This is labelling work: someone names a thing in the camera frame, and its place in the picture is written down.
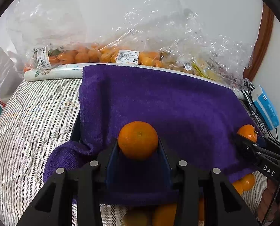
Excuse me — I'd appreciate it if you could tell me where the large stemmed orange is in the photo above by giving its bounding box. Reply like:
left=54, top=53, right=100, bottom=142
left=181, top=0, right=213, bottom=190
left=237, top=124, right=258, bottom=143

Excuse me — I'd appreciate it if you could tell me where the person's right hand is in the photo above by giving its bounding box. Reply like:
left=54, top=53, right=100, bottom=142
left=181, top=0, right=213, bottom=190
left=257, top=179, right=280, bottom=225

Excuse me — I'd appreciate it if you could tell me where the oval orange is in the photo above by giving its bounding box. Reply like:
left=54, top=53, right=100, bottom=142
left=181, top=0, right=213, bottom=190
left=232, top=180, right=243, bottom=195

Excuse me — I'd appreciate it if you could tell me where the blue tissue box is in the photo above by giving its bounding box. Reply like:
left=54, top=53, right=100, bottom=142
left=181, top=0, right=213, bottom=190
left=251, top=85, right=279, bottom=131

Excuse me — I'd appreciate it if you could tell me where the purple towel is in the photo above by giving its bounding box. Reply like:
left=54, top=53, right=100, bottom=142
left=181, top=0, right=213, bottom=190
left=42, top=64, right=264, bottom=206

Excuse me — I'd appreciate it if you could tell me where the small orange tangerine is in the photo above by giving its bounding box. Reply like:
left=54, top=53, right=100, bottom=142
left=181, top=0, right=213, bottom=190
left=152, top=204, right=177, bottom=226

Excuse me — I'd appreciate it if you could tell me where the yellow-green fruit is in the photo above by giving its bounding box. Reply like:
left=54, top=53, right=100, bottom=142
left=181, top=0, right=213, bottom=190
left=124, top=212, right=150, bottom=226

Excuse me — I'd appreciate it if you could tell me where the striped bed cover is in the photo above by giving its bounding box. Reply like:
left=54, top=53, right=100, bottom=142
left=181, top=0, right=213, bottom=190
left=0, top=79, right=266, bottom=225

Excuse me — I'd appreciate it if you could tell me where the clear bag of bananas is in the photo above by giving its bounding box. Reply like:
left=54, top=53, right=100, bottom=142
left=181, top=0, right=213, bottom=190
left=160, top=15, right=253, bottom=91

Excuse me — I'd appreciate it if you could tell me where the white paper roll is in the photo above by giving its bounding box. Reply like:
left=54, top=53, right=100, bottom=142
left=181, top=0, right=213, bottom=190
left=23, top=62, right=245, bottom=101

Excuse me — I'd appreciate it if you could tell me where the clear bag of oranges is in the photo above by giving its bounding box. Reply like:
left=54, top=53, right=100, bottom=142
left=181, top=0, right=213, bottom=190
left=99, top=0, right=202, bottom=68

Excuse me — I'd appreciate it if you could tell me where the white plastic bag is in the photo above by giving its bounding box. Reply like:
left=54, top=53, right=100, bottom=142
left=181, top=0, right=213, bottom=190
left=0, top=47, right=22, bottom=104

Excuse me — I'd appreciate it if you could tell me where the clear bag of tangerines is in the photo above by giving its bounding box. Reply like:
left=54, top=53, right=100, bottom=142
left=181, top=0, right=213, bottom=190
left=7, top=0, right=101, bottom=71

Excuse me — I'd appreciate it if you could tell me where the brown wooden door frame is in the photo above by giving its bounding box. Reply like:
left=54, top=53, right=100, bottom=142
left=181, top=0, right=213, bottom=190
left=243, top=3, right=274, bottom=81

